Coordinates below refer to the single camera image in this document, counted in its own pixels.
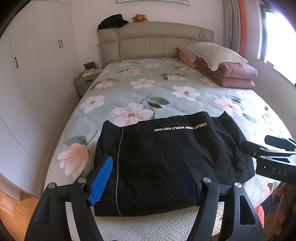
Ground black hooded jacket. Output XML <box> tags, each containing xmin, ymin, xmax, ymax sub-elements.
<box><xmin>93</xmin><ymin>111</ymin><xmax>255</xmax><ymax>217</ymax></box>

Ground folded pink duvet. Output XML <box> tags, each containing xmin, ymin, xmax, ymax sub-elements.
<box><xmin>195</xmin><ymin>59</ymin><xmax>257</xmax><ymax>89</ymax></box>

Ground floral quilted bedspread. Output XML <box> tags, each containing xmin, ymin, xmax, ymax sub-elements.
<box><xmin>46</xmin><ymin>58</ymin><xmax>292</xmax><ymax>240</ymax></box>

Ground beige nightstand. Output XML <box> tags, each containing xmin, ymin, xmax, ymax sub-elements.
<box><xmin>74</xmin><ymin>73</ymin><xmax>100</xmax><ymax>96</ymax></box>

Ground folded salmon blanket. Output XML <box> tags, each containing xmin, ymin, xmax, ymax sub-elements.
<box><xmin>176</xmin><ymin>45</ymin><xmax>197</xmax><ymax>69</ymax></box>

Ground cream lace pillow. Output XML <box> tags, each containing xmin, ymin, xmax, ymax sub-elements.
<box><xmin>187</xmin><ymin>42</ymin><xmax>248</xmax><ymax>71</ymax></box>

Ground books on nightstand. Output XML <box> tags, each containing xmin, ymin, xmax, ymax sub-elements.
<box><xmin>81</xmin><ymin>68</ymin><xmax>103</xmax><ymax>77</ymax></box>

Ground small dark clock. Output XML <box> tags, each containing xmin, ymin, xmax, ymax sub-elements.
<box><xmin>84</xmin><ymin>61</ymin><xmax>96</xmax><ymax>70</ymax></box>

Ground white wardrobe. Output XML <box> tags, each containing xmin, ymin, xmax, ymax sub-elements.
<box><xmin>1</xmin><ymin>1</ymin><xmax>80</xmax><ymax>198</ymax></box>

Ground beige padded headboard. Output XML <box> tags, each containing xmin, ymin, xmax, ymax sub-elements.
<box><xmin>98</xmin><ymin>22</ymin><xmax>214</xmax><ymax>65</ymax></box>

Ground grey orange curtain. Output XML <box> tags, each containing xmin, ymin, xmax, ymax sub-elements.
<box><xmin>222</xmin><ymin>0</ymin><xmax>247</xmax><ymax>57</ymax></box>

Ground orange plush toy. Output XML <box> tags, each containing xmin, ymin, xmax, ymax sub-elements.
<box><xmin>132</xmin><ymin>14</ymin><xmax>147</xmax><ymax>23</ymax></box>

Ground black garment on headboard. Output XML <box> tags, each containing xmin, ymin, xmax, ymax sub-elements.
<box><xmin>97</xmin><ymin>14</ymin><xmax>129</xmax><ymax>31</ymax></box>

